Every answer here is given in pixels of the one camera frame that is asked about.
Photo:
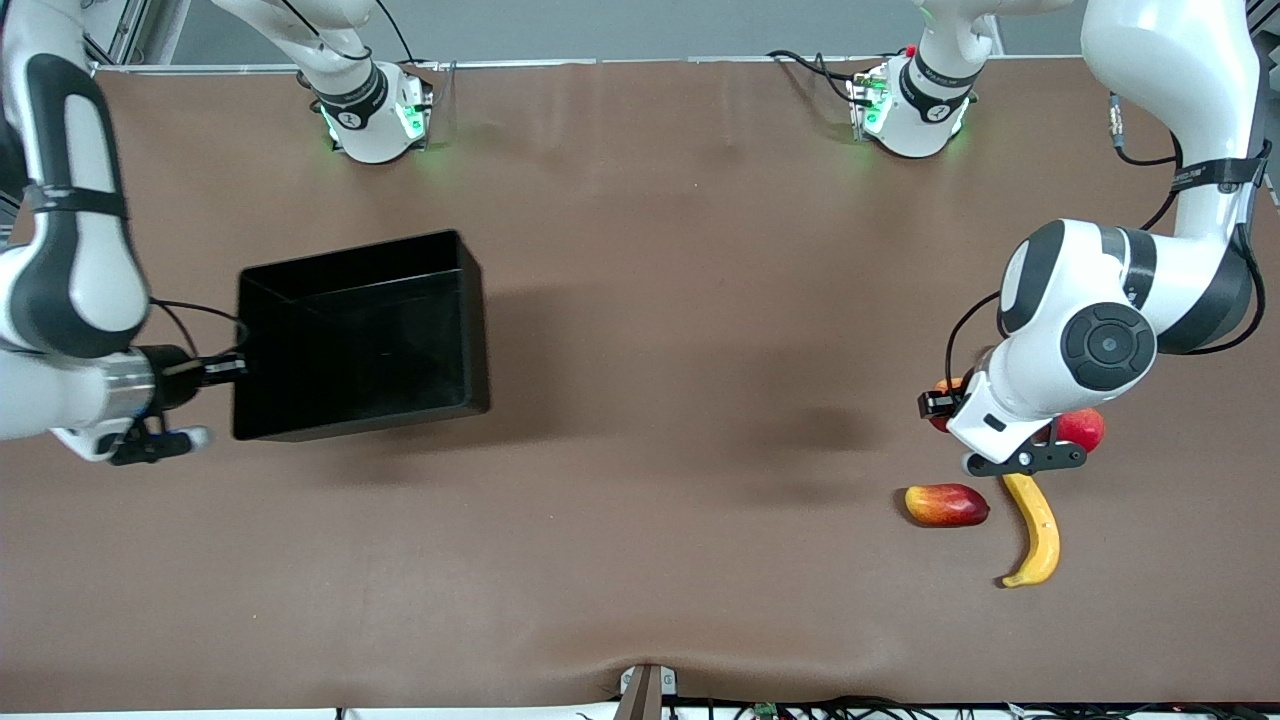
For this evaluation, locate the table cover sheet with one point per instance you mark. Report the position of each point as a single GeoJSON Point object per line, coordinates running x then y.
{"type": "Point", "coordinates": [640, 560]}

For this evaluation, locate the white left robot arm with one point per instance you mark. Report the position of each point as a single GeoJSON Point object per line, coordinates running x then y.
{"type": "Point", "coordinates": [1180, 60]}

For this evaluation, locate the small green circuit board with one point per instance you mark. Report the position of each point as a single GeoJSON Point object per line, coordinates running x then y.
{"type": "Point", "coordinates": [766, 711]}

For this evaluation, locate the yellow banana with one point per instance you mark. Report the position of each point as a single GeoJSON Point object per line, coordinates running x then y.
{"type": "Point", "coordinates": [1040, 530]}

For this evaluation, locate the metal table edge clamp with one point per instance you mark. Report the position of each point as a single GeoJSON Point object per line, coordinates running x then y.
{"type": "Point", "coordinates": [645, 695]}

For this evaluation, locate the black plastic box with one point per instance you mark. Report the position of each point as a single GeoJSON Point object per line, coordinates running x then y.
{"type": "Point", "coordinates": [370, 350]}

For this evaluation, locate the small red yellow apple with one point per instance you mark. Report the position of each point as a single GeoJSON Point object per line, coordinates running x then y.
{"type": "Point", "coordinates": [950, 384]}

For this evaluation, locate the aluminium frame profile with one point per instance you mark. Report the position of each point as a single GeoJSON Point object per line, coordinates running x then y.
{"type": "Point", "coordinates": [128, 30]}

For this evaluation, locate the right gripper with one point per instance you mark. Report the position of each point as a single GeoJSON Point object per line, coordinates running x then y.
{"type": "Point", "coordinates": [177, 367]}

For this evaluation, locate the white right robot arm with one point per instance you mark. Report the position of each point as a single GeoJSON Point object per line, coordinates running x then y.
{"type": "Point", "coordinates": [100, 290]}

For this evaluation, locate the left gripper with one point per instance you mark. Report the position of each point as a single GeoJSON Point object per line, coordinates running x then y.
{"type": "Point", "coordinates": [936, 403]}

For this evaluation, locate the red yellow mango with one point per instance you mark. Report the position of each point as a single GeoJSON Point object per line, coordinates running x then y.
{"type": "Point", "coordinates": [945, 505]}

